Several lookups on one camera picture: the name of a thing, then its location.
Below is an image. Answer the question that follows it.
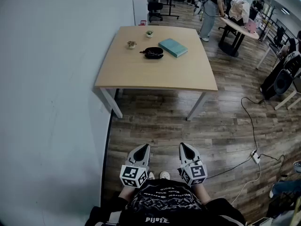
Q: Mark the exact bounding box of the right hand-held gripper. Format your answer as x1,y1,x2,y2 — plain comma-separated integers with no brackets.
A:
178,142,208,188

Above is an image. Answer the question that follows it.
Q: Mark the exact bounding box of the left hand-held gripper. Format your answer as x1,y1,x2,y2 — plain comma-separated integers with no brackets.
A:
119,144,151,188

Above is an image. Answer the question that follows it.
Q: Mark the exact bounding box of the black glasses case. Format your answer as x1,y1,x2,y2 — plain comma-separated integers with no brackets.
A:
139,47,164,60

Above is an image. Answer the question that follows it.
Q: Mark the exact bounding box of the person's right forearm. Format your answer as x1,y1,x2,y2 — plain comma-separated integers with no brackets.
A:
192,184,213,205

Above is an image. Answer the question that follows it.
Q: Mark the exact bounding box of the person's left forearm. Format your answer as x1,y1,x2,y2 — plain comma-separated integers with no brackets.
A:
118,186,137,203

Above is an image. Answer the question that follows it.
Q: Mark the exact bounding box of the white metal table leg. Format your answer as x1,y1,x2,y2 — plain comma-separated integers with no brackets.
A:
99,88,124,119
186,92,208,122

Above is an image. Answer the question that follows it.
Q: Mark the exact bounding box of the person's black printed t-shirt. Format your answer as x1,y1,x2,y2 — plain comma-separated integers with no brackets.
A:
84,179,247,226

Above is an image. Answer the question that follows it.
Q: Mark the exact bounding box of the white power strip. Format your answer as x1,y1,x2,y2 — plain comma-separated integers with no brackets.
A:
250,149,261,165

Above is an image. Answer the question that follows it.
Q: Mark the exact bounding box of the teal book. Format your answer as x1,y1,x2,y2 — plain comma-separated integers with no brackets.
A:
158,38,189,58

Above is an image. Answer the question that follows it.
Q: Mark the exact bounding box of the round wooden table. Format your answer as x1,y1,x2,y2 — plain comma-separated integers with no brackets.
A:
218,16,260,58

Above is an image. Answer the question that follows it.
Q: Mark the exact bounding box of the pink box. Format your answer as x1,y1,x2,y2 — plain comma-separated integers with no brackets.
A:
245,19,258,33

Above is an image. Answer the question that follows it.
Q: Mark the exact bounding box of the white water dispenser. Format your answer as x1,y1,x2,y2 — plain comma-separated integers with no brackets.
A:
132,0,150,26

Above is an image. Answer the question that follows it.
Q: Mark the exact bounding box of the black office chair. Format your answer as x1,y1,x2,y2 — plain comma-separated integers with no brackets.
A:
147,0,164,23

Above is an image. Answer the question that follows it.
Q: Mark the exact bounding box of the beige clothing pile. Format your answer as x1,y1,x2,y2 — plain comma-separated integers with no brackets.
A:
229,0,251,24

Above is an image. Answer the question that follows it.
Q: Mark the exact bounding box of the white cable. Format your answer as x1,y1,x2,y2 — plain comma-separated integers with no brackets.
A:
230,162,262,206

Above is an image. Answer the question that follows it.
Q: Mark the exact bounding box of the black power cable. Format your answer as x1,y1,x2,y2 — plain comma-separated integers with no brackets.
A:
240,97,267,152

